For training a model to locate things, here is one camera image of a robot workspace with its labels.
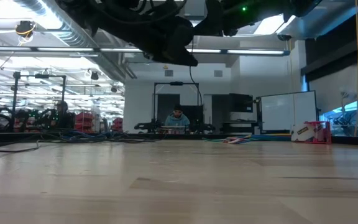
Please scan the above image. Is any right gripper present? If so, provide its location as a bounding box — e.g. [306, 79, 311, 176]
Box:
[222, 0, 293, 35]

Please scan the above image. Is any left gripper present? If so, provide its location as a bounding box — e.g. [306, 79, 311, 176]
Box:
[54, 0, 199, 67]

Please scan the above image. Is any long black cord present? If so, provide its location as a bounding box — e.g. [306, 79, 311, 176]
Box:
[0, 63, 204, 154]

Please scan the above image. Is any person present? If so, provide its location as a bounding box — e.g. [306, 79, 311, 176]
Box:
[54, 101, 76, 130]
[164, 104, 191, 129]

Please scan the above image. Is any black equipment cart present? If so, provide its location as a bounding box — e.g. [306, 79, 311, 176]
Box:
[222, 92, 260, 134]

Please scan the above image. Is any white whiteboard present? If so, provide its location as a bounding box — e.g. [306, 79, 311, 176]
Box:
[260, 90, 318, 131]

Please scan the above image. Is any long ceiling light bar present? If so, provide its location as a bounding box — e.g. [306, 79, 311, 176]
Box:
[0, 45, 291, 57]

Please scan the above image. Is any red tape dispenser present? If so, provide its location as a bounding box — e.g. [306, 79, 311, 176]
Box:
[290, 121, 333, 144]

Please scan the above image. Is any black gantry frame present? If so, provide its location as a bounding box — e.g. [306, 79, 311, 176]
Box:
[9, 70, 68, 130]
[152, 81, 200, 134]

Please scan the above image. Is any green cable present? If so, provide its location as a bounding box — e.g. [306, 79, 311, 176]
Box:
[202, 136, 229, 144]

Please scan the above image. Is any silver ventilation duct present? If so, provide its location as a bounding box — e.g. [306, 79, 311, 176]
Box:
[12, 0, 138, 80]

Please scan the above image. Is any red cable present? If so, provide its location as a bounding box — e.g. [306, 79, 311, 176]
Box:
[224, 135, 251, 144]

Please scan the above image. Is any hanging yellow cord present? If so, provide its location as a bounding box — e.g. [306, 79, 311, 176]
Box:
[354, 0, 358, 137]

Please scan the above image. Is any colourful cable bundle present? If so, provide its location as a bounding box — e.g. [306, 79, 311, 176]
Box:
[234, 133, 291, 141]

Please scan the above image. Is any thin blue data cable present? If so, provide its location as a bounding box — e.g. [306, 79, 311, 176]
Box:
[59, 129, 127, 142]

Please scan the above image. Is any ceiling cord reel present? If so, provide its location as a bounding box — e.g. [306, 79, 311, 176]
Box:
[14, 20, 37, 40]

